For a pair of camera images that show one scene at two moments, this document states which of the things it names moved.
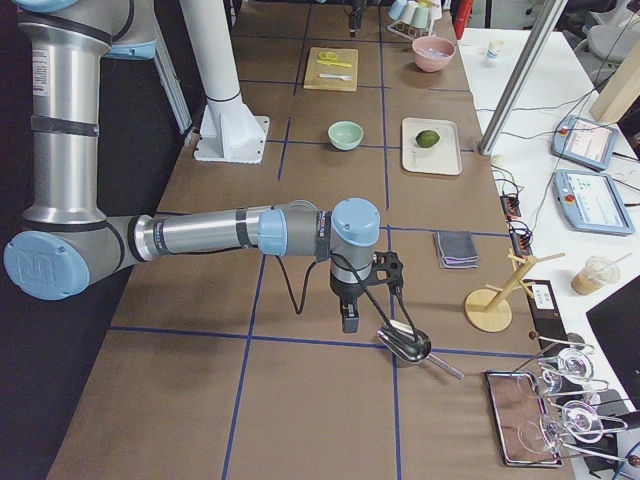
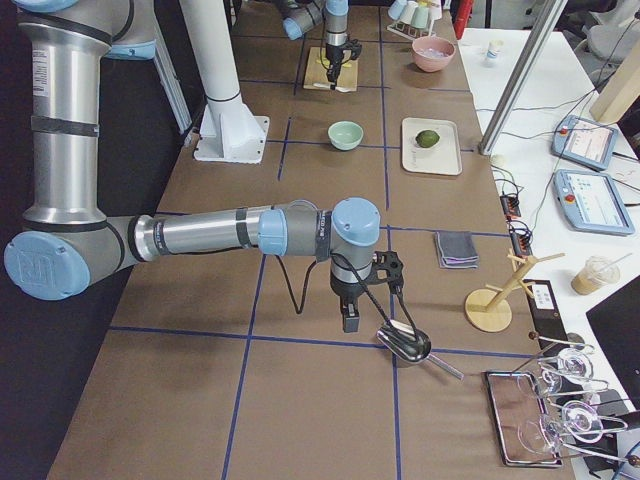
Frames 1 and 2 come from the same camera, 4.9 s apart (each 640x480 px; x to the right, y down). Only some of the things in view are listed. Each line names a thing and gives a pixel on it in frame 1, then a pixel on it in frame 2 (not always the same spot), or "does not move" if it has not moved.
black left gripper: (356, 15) -> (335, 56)
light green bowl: (345, 135) does not move
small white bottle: (495, 54) does not move
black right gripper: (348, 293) does not move
